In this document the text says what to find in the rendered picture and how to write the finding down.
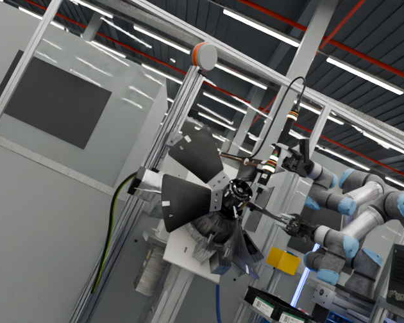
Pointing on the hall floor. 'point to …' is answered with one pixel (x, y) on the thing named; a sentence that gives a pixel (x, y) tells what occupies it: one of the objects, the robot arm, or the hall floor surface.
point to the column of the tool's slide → (133, 205)
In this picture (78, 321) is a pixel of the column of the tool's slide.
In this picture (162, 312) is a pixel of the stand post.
